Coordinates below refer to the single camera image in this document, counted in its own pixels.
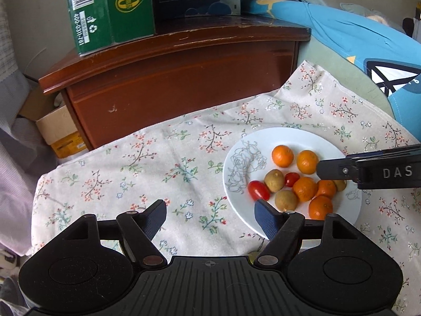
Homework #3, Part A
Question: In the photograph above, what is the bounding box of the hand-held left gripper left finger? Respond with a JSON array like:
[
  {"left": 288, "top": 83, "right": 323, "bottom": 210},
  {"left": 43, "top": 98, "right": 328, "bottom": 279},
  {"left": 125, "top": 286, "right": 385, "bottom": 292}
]
[{"left": 62, "top": 199, "right": 168, "bottom": 268}]

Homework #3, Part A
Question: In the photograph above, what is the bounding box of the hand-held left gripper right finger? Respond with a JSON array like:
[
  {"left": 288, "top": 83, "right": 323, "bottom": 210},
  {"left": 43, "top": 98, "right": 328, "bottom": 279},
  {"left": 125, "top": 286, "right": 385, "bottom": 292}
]
[{"left": 254, "top": 199, "right": 362, "bottom": 268}]

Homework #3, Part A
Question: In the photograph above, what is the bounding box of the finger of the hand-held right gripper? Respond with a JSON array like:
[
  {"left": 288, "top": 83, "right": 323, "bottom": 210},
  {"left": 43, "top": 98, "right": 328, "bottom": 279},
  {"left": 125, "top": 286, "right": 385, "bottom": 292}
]
[{"left": 316, "top": 157, "right": 360, "bottom": 182}]

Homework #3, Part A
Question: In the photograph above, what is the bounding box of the orange tangerine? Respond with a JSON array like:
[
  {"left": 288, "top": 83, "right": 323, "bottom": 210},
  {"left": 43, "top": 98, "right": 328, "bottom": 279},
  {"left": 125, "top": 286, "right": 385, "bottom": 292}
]
[
  {"left": 292, "top": 177, "right": 318, "bottom": 203},
  {"left": 316, "top": 180, "right": 337, "bottom": 199},
  {"left": 272, "top": 145, "right": 294, "bottom": 168},
  {"left": 308, "top": 195, "right": 334, "bottom": 220},
  {"left": 297, "top": 150, "right": 319, "bottom": 175}
]

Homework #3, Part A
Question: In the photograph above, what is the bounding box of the white plate with rose print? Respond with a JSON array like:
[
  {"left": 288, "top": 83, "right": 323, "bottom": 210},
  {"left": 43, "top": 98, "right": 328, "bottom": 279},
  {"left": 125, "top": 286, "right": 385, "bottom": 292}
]
[{"left": 223, "top": 127, "right": 362, "bottom": 241}]

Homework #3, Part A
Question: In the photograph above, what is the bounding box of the floral tablecloth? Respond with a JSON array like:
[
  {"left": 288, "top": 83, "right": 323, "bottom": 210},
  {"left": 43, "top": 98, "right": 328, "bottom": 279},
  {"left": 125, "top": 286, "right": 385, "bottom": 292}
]
[{"left": 31, "top": 60, "right": 421, "bottom": 310}]

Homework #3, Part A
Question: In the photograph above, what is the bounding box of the pale green bed sheet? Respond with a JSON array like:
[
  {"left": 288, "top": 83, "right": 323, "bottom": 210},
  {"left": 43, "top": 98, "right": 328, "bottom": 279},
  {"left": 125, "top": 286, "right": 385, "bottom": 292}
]
[{"left": 296, "top": 33, "right": 395, "bottom": 119}]

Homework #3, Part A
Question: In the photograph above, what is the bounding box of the yellow box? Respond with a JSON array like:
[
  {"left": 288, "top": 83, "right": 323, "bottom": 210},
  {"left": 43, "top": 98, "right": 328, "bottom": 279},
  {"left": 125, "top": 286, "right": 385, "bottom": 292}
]
[{"left": 49, "top": 131, "right": 89, "bottom": 159}]

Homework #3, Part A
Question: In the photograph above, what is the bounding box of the brown wooden nightstand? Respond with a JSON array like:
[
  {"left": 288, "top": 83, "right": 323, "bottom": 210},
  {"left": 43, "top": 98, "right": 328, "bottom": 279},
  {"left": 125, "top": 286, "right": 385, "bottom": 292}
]
[{"left": 38, "top": 15, "right": 311, "bottom": 150}]

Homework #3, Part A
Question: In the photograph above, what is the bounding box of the cardboard box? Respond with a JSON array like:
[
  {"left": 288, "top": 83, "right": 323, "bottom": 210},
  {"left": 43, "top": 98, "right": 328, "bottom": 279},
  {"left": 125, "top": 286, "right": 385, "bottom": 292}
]
[{"left": 18, "top": 86, "right": 81, "bottom": 145}]

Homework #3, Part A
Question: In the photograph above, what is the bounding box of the blue printed pillow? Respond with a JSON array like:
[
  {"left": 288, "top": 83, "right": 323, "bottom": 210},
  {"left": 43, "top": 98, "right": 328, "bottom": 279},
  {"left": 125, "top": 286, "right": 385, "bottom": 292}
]
[{"left": 243, "top": 0, "right": 421, "bottom": 129}]

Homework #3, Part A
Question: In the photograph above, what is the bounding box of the purple striped cloth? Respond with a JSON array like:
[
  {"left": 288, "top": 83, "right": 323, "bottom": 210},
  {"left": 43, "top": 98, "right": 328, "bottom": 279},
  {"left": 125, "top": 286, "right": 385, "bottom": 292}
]
[{"left": 0, "top": 69, "right": 60, "bottom": 257}]

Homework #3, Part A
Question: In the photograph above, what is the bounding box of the green carton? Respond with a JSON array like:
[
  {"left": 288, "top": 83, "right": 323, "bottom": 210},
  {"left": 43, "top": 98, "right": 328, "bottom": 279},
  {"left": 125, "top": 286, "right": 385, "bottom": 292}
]
[{"left": 63, "top": 0, "right": 156, "bottom": 56}]

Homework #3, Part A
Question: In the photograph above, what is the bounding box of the checked cloth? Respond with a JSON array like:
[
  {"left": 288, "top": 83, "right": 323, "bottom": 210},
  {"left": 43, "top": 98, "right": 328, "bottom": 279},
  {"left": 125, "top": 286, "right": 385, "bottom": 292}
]
[{"left": 0, "top": 0, "right": 20, "bottom": 83}]

